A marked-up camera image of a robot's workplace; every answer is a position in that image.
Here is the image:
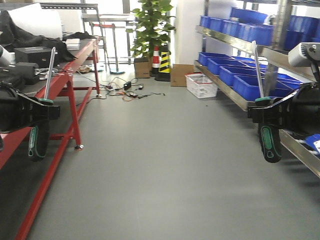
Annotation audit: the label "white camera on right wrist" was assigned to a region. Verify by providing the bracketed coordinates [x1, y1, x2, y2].
[288, 42, 320, 67]

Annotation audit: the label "striped traffic cone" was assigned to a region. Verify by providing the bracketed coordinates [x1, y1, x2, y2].
[150, 45, 160, 77]

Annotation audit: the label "white foam roll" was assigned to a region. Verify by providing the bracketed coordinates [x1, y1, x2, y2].
[8, 3, 63, 40]

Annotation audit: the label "white plastic basket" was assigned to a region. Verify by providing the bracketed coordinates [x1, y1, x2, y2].
[185, 72, 218, 99]

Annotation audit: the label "red workbench frame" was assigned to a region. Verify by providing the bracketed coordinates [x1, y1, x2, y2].
[0, 39, 100, 240]

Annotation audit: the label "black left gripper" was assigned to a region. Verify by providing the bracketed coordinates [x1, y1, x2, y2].
[0, 82, 61, 133]

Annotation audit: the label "cables on floor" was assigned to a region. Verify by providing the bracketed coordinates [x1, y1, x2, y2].
[74, 76, 166, 102]

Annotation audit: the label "small green black screwdriver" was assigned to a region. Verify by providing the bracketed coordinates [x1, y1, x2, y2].
[251, 40, 282, 163]

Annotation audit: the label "steel shelf rack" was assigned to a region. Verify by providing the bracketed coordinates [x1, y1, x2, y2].
[195, 0, 320, 175]

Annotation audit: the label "yellow black striped post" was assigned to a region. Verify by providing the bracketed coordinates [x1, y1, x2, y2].
[155, 44, 171, 82]

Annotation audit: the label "green potted plant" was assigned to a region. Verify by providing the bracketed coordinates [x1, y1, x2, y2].
[126, 0, 175, 58]

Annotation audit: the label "cardboard box on floor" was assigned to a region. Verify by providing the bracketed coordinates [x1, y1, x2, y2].
[170, 64, 194, 87]

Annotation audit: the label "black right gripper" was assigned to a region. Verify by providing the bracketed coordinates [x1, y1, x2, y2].
[247, 83, 320, 134]

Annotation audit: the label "large green black screwdriver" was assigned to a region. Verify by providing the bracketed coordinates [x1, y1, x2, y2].
[28, 47, 56, 162]

